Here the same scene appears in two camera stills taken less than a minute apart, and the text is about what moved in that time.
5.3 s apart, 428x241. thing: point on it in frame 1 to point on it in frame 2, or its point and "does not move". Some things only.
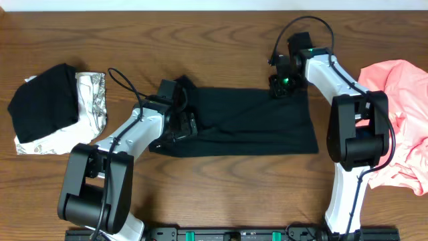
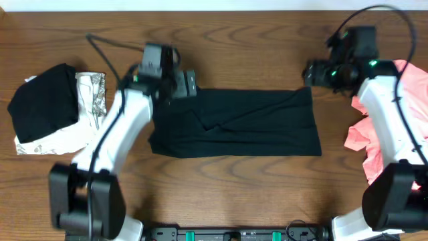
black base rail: [239, 234] does not move
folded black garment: [45, 102] does not move
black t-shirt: [242, 122] does not move
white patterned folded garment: [91, 119] does not move
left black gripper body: [182, 128] to [179, 89]
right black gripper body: [283, 86] to [326, 73]
